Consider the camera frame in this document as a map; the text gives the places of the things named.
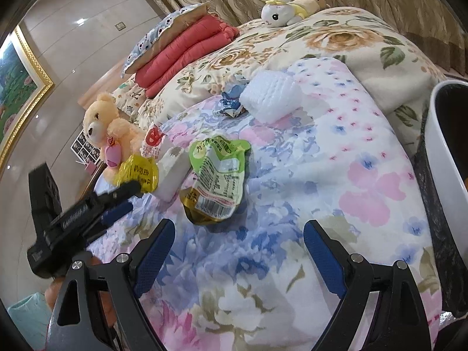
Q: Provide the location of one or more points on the light teal cloth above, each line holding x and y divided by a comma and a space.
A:
29, 318

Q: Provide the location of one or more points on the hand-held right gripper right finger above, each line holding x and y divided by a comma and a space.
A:
325, 259

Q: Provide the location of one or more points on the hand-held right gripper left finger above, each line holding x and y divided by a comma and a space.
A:
153, 252

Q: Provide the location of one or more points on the white trash bin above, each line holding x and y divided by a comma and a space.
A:
438, 153

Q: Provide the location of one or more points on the cartoon print pillow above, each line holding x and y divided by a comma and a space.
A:
128, 97

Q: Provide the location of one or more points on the wooden nightstand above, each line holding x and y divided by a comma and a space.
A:
97, 177

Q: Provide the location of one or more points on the peach teddy bear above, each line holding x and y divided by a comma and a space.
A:
98, 120

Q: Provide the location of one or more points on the blue wrapper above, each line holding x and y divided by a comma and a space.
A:
230, 98

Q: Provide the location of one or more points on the yellow snack wrapper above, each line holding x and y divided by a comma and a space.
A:
137, 172

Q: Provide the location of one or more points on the pink blue floral blanket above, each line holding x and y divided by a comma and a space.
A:
292, 190

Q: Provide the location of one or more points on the wooden headboard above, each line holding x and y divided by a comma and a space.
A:
98, 87

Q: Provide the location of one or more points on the white bunny plush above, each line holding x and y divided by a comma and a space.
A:
278, 12

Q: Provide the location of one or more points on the blue patterned pillow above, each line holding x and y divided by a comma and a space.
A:
161, 33

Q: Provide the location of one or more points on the red folded quilt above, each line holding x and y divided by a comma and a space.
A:
190, 44

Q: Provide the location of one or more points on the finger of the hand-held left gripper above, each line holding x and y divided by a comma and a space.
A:
117, 212
124, 190

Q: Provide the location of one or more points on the person's left hand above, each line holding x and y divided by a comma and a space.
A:
51, 292

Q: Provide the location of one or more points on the red white small packet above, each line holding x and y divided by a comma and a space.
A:
151, 142

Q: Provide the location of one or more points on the white plastic packet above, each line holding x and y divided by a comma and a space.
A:
173, 175

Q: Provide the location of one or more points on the photo grid frame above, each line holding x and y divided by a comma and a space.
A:
84, 150

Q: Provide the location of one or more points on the wall switch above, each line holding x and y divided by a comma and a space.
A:
120, 26

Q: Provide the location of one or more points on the pink reed diffuser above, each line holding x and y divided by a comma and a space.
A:
90, 167

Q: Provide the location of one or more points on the green snack pouch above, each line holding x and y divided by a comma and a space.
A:
215, 179

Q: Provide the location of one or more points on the beige floral quilt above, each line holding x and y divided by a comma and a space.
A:
329, 40

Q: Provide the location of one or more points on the white foam fruit net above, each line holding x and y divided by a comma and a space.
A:
270, 95

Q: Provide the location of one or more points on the gold framed landscape painting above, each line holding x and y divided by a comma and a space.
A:
18, 91

